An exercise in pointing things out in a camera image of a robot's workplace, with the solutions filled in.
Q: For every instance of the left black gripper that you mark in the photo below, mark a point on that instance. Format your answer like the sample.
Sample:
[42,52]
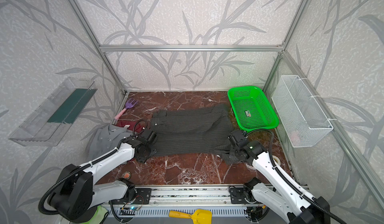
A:
[151,136]

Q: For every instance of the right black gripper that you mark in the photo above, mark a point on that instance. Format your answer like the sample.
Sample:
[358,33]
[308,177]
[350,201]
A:
[236,138]

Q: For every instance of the green plastic basket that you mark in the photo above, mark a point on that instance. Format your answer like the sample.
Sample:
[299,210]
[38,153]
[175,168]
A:
[252,109]

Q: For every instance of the dark grey striped shirt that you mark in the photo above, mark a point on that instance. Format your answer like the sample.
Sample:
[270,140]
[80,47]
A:
[197,131]

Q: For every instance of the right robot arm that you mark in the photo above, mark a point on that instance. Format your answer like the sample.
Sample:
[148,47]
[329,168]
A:
[262,160]

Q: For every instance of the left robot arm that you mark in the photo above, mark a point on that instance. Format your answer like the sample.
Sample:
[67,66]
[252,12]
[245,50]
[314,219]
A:
[77,196]

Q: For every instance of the maroon folded shirt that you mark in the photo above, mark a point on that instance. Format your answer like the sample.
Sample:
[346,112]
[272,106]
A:
[130,125]

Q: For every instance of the small round orange lid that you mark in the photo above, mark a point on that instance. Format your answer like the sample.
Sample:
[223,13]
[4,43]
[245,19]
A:
[127,175]

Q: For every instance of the white tape roll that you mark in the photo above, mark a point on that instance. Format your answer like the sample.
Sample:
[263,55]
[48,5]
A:
[277,160]

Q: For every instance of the light grey folded shirt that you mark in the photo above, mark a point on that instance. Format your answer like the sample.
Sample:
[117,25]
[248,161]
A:
[104,140]

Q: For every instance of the purple pink toy rake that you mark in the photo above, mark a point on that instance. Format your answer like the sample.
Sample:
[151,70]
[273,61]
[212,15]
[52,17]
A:
[128,105]

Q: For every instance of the yellow toy shovel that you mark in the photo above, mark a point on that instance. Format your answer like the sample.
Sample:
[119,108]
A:
[198,217]

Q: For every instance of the black green work glove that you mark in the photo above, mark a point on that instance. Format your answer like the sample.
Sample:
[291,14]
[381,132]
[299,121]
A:
[95,215]

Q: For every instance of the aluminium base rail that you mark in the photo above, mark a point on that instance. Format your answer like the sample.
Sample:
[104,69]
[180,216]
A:
[218,195]

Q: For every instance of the white wire mesh basket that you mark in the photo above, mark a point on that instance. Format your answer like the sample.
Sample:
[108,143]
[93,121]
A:
[300,113]

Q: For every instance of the clear plastic wall bin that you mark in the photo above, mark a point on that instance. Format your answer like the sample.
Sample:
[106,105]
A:
[50,122]

